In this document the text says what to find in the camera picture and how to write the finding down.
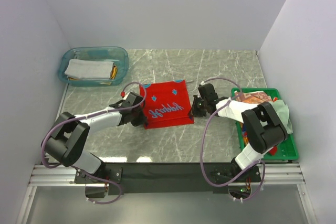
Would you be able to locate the red and blue cloth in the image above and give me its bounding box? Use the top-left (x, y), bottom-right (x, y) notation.
top-left (139, 80), bottom-right (194, 130)

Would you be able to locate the orange and grey towel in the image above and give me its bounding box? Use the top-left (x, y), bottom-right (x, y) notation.
top-left (68, 66), bottom-right (118, 81)

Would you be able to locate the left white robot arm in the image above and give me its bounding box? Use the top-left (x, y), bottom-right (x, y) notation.
top-left (41, 92), bottom-right (146, 183)

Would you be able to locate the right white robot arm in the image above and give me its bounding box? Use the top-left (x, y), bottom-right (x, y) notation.
top-left (190, 83), bottom-right (288, 182)

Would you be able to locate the brown patterned towel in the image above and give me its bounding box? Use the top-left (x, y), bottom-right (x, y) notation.
top-left (236, 91), bottom-right (273, 104)

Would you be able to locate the teal transparent plastic bin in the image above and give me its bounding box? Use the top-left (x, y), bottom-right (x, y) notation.
top-left (58, 47), bottom-right (129, 87)

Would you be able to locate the pale green towel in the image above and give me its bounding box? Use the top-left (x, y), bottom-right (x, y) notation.
top-left (271, 100), bottom-right (293, 134)

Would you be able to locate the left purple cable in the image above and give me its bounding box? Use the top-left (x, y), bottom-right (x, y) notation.
top-left (40, 81), bottom-right (147, 205)

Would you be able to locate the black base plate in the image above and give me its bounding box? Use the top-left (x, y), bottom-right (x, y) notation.
top-left (75, 162), bottom-right (247, 198)

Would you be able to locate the aluminium rail frame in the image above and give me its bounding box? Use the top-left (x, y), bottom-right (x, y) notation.
top-left (16, 163), bottom-right (318, 223)

